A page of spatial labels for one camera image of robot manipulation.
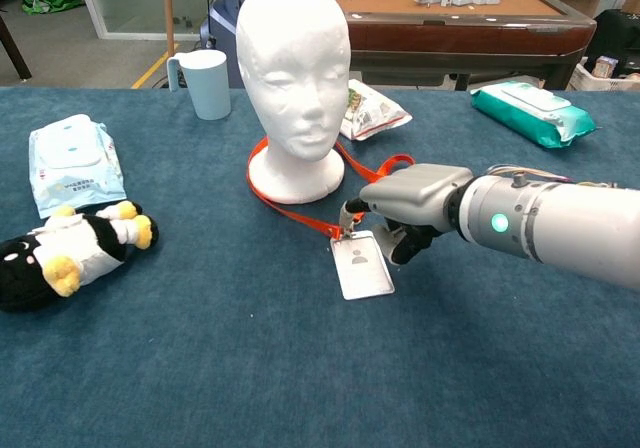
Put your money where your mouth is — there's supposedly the brown mahjong table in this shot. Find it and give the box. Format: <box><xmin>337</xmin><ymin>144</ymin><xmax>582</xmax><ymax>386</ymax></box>
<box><xmin>304</xmin><ymin>0</ymin><xmax>598</xmax><ymax>92</ymax></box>

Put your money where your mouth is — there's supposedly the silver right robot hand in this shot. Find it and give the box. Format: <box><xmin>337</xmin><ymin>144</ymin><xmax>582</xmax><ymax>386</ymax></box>
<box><xmin>342</xmin><ymin>163</ymin><xmax>475</xmax><ymax>267</ymax></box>

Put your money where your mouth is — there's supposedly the green bag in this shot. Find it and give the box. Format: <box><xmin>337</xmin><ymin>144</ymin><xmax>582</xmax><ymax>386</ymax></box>
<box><xmin>20</xmin><ymin>0</ymin><xmax>86</xmax><ymax>16</ymax></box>

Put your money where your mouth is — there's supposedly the white foam mannequin head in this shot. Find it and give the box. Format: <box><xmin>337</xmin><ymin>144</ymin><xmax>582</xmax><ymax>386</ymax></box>
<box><xmin>235</xmin><ymin>0</ymin><xmax>351</xmax><ymax>205</ymax></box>

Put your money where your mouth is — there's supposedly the multicolour right arm wire bundle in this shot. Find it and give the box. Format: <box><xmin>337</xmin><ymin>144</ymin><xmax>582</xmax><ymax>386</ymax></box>
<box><xmin>487</xmin><ymin>164</ymin><xmax>619</xmax><ymax>189</ymax></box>

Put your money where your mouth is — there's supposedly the light blue plastic cup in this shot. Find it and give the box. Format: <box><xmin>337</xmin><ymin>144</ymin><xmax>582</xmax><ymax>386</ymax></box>
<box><xmin>166</xmin><ymin>49</ymin><xmax>233</xmax><ymax>121</ymax></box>

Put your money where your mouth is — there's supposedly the white glass door frame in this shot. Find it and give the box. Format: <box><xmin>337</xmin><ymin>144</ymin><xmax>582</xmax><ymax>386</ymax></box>
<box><xmin>74</xmin><ymin>0</ymin><xmax>211</xmax><ymax>42</ymax></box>

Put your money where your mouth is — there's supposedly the orange lanyard strap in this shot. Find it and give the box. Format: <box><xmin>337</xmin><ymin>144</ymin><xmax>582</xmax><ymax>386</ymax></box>
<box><xmin>245</xmin><ymin>136</ymin><xmax>416</xmax><ymax>242</ymax></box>

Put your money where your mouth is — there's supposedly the light blue wet wipes pack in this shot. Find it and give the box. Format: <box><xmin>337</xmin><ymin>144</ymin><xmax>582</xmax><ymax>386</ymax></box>
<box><xmin>28</xmin><ymin>113</ymin><xmax>128</xmax><ymax>220</ymax></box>

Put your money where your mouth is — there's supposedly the dark table leg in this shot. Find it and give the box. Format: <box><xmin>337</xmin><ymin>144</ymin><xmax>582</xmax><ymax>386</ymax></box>
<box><xmin>0</xmin><ymin>12</ymin><xmax>34</xmax><ymax>82</ymax></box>

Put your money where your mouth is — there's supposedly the black penguin plush toy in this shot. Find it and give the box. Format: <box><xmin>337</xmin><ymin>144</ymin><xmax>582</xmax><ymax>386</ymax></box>
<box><xmin>0</xmin><ymin>200</ymin><xmax>160</xmax><ymax>314</ymax></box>

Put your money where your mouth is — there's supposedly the green wet wipes pack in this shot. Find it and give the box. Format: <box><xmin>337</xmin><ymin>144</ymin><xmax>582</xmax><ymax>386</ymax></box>
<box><xmin>470</xmin><ymin>80</ymin><xmax>599</xmax><ymax>150</ymax></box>

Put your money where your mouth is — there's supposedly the white printed snack bag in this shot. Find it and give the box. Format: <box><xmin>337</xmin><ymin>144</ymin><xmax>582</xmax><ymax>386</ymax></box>
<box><xmin>338</xmin><ymin>77</ymin><xmax>413</xmax><ymax>143</ymax></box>

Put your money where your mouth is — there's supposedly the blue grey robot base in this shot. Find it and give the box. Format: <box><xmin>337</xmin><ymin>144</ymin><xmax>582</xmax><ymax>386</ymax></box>
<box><xmin>199</xmin><ymin>0</ymin><xmax>281</xmax><ymax>89</ymax></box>

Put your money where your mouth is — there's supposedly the black bag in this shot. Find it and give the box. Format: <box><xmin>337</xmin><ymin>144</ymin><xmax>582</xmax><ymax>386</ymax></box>
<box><xmin>583</xmin><ymin>8</ymin><xmax>640</xmax><ymax>77</ymax></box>

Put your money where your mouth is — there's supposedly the wooden pole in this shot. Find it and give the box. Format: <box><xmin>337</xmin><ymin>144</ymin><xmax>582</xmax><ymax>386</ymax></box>
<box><xmin>162</xmin><ymin>0</ymin><xmax>176</xmax><ymax>59</ymax></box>

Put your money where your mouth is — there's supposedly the white ID badge holder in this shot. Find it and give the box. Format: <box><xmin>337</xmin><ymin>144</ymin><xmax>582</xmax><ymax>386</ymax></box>
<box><xmin>329</xmin><ymin>220</ymin><xmax>396</xmax><ymax>302</ymax></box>

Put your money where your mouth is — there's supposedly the white plastic basket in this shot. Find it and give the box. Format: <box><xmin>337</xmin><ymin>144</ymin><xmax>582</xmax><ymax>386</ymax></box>
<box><xmin>568</xmin><ymin>62</ymin><xmax>640</xmax><ymax>92</ymax></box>

